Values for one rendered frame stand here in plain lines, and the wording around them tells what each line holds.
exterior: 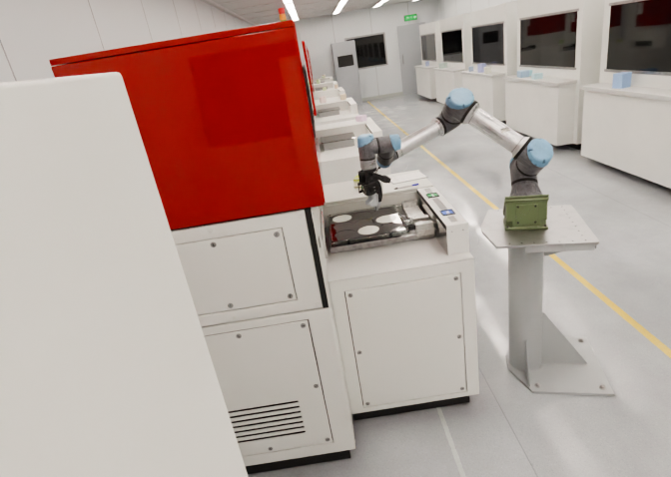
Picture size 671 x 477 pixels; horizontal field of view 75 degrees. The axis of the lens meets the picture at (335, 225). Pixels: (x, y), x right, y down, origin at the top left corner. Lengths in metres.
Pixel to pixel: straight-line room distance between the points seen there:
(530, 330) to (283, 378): 1.27
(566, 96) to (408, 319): 5.02
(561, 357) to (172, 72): 2.26
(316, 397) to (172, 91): 1.29
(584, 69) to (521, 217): 4.56
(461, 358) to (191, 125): 1.54
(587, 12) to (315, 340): 5.56
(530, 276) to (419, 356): 0.65
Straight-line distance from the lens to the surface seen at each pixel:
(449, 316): 2.06
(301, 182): 1.50
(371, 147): 1.99
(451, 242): 1.96
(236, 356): 1.85
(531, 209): 2.17
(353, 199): 2.38
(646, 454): 2.40
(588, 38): 6.58
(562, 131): 6.69
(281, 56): 1.45
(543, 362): 2.69
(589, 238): 2.15
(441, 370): 2.23
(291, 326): 1.75
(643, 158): 5.32
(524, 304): 2.38
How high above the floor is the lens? 1.71
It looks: 22 degrees down
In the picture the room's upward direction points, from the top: 9 degrees counter-clockwise
